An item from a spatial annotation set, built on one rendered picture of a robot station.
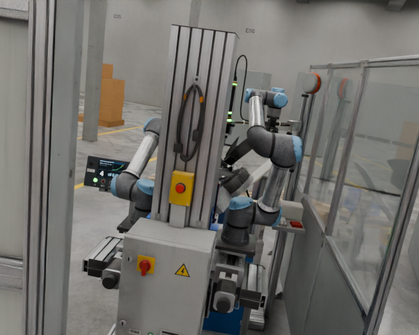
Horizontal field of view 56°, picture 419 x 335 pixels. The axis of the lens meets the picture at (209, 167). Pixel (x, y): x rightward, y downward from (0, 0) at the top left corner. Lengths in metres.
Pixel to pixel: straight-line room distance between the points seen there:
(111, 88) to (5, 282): 9.60
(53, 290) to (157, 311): 0.60
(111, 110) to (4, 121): 9.62
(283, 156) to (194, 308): 0.74
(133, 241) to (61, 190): 0.57
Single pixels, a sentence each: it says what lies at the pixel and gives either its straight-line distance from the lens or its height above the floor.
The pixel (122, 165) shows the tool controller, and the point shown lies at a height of 1.23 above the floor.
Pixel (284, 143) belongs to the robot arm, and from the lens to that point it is 1.74.
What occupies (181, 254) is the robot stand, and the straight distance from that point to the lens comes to 1.52.
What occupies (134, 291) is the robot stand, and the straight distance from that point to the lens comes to 1.64.
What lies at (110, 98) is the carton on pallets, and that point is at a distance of 10.74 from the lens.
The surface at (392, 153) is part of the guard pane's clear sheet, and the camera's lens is 1.82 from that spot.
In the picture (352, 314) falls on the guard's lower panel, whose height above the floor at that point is 0.90.
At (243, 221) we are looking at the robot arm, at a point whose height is 1.17.
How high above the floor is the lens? 1.89
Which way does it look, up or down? 14 degrees down
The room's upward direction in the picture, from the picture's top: 8 degrees clockwise
